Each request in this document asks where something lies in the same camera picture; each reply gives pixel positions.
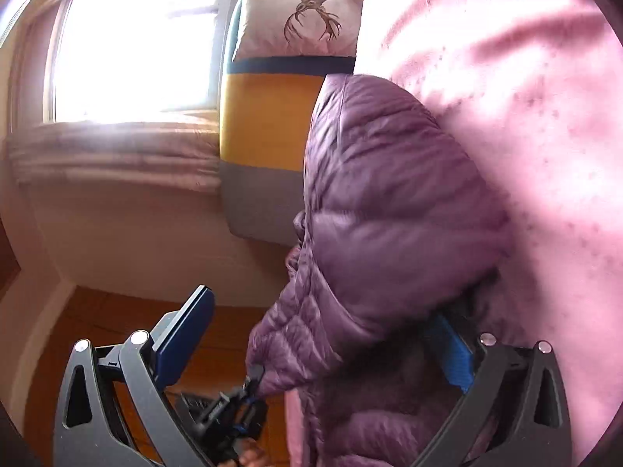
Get pink patterned curtain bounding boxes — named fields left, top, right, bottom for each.
left=6, top=119, right=223, bottom=194

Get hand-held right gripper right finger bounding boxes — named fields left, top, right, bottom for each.
left=414, top=312, right=573, bottom=467

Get pink bed sheet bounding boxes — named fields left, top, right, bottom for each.
left=285, top=0, right=615, bottom=467

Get deer print pillow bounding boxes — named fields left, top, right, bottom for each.
left=229, top=0, right=366, bottom=64

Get grey yellow blue headboard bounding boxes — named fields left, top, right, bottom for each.
left=219, top=0, right=361, bottom=245

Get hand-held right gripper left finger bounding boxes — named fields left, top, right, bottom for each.
left=53, top=284, right=217, bottom=467

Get purple quilted down jacket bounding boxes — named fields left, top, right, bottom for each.
left=246, top=73, right=517, bottom=467

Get person's left hand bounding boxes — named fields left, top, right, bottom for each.
left=232, top=449, right=268, bottom=467

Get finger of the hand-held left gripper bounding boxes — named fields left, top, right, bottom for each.
left=230, top=374, right=268, bottom=412

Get window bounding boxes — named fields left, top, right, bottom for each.
left=43, top=0, right=231, bottom=126

